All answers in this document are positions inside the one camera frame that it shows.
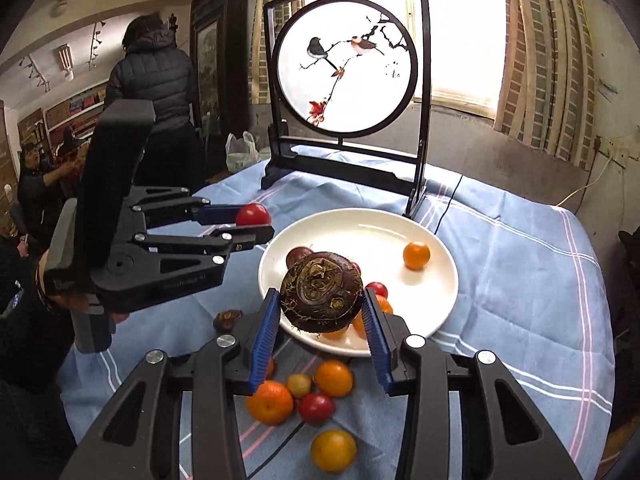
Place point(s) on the black framed bird painting screen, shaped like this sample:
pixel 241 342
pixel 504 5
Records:
pixel 345 75

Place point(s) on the small orange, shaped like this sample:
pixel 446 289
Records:
pixel 385 305
pixel 416 255
pixel 270 402
pixel 359 325
pixel 333 377

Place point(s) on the white round plate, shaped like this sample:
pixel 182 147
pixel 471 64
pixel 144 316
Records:
pixel 360 240

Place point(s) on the brick pattern curtain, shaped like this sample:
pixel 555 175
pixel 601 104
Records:
pixel 550 60
pixel 275 35

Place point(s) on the white wall socket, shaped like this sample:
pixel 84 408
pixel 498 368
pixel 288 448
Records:
pixel 615 147

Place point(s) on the blue striped tablecloth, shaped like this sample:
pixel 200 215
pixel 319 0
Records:
pixel 500 285

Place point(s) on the yellow green cherry tomato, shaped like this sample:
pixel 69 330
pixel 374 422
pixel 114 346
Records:
pixel 299 385

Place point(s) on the white ceiling lamp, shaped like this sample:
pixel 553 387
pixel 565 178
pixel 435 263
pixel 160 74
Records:
pixel 66 62

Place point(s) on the wall shelf with goods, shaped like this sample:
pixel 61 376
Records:
pixel 75 110

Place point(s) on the dark red cherry tomato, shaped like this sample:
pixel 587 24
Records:
pixel 295 256

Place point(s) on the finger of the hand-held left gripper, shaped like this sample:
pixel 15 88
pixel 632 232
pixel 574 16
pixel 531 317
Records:
pixel 250 239
pixel 217 215

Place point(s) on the black track light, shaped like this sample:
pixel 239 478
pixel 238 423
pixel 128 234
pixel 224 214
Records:
pixel 96 42
pixel 36 72

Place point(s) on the white plastic bag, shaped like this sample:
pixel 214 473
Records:
pixel 240 155

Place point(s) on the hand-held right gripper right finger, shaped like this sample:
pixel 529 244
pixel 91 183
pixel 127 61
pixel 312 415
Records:
pixel 376 345

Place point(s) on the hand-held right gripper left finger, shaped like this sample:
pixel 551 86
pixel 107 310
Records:
pixel 265 342

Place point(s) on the brown water chestnut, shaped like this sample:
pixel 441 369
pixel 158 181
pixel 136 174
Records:
pixel 227 321
pixel 320 290

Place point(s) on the yellow orange tomato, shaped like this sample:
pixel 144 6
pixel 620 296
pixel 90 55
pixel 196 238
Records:
pixel 333 451

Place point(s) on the person's left hand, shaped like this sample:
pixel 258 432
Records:
pixel 85 302

